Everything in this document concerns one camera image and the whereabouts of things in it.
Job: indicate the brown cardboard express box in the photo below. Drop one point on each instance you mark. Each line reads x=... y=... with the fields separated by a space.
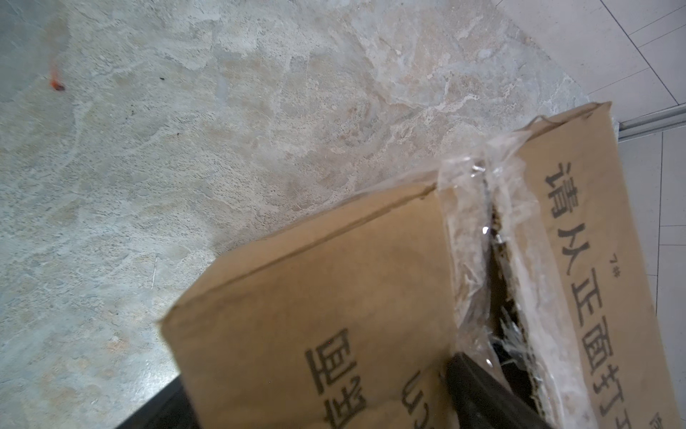
x=345 y=319

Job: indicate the aluminium corner post right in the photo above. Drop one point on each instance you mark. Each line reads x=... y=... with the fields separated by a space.
x=667 y=119

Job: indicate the clear packing tape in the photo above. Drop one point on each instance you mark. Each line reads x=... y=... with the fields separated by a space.
x=510 y=309

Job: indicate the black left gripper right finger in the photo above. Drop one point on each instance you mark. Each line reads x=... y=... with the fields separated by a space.
x=481 y=401

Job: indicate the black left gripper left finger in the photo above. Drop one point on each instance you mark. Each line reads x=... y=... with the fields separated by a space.
x=169 y=409

